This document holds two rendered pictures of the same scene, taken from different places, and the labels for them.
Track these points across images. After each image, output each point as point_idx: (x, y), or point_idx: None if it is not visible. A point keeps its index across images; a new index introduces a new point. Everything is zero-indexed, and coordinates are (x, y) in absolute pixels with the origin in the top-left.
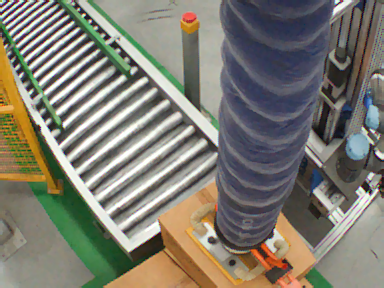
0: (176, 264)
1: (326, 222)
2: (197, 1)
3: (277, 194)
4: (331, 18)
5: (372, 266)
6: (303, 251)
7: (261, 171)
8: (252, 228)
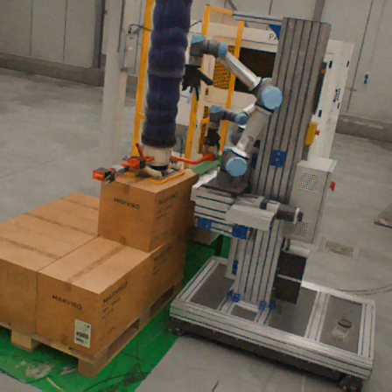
0: None
1: (215, 306)
2: (330, 258)
3: (154, 55)
4: (239, 13)
5: (199, 388)
6: (159, 188)
7: (153, 26)
8: (148, 107)
